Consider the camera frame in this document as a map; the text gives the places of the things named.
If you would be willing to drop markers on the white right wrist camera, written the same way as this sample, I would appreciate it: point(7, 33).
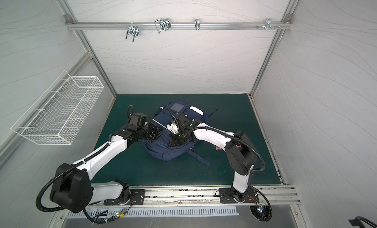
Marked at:
point(173, 127)

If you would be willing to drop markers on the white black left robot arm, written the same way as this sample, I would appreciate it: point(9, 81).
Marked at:
point(73, 189)

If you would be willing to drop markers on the metal ring clamp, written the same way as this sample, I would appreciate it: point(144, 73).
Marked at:
point(197, 24)

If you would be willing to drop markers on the metal bracket clamp right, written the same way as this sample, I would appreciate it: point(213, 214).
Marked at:
point(268, 25)

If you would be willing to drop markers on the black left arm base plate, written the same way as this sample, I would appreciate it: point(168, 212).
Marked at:
point(135, 197)

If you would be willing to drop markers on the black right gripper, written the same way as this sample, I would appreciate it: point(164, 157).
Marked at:
point(176, 136)

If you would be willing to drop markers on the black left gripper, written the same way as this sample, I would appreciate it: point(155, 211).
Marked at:
point(155, 130)

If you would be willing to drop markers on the navy blue student backpack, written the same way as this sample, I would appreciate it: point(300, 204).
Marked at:
point(163, 147)

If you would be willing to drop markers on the white slotted cable duct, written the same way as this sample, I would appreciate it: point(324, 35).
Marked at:
point(146, 212)

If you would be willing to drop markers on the metal u-bolt clamp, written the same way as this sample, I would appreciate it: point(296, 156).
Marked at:
point(162, 24)
point(132, 32)

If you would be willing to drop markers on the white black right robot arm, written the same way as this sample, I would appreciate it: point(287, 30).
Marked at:
point(242, 156)

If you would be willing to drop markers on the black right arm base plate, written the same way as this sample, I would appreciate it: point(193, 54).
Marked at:
point(231, 195)

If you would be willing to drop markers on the metal u-bolt clamp left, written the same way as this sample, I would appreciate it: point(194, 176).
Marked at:
point(132, 32)

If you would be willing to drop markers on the metal u-bolt clamp middle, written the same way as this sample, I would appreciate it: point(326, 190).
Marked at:
point(162, 24)

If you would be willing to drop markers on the aluminium crossbar rail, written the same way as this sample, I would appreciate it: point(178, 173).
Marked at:
point(175, 26)

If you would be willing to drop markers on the white wire basket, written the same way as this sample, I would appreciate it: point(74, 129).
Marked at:
point(56, 117)

